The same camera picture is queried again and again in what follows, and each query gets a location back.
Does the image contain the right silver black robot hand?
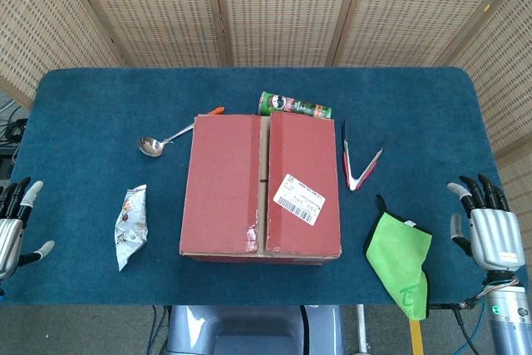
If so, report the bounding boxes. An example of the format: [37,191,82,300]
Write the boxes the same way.
[446,173,525,274]

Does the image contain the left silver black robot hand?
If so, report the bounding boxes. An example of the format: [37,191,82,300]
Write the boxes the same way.
[0,175,56,281]

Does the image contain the red cardboard box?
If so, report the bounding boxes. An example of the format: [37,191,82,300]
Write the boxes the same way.
[179,111,342,267]

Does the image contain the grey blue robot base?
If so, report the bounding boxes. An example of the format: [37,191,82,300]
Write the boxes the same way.
[165,304,347,355]

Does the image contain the green cloth black trim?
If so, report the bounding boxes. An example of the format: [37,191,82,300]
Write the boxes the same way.
[364,194,433,322]

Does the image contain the crumpled white snack bag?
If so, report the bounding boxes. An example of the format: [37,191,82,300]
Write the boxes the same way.
[114,184,150,272]

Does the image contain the yellow strip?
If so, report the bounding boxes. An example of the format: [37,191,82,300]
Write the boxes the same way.
[409,317,425,355]

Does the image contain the red steel kitchen tongs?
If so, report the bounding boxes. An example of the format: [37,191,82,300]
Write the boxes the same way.
[341,120,387,192]

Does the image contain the blue table carpet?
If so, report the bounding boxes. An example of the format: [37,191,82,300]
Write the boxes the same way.
[0,66,525,307]

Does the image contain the metal pole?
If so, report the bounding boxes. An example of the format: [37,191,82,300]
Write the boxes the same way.
[355,304,371,355]

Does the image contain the green chips can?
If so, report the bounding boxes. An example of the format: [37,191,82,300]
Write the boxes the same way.
[259,91,333,120]

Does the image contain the woven folding screen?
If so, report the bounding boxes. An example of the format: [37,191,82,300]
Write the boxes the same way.
[0,0,532,223]

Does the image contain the blue cable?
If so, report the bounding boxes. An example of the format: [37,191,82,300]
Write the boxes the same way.
[465,300,490,355]

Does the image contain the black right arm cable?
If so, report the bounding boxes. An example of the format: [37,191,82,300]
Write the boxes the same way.
[452,296,485,355]

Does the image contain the black background cables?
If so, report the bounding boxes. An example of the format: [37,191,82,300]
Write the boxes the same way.
[0,96,30,177]

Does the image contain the steel ladle orange handle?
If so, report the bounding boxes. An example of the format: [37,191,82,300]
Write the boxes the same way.
[135,106,226,159]

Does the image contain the blue cables under table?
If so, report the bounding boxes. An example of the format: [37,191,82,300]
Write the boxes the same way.
[149,304,174,355]

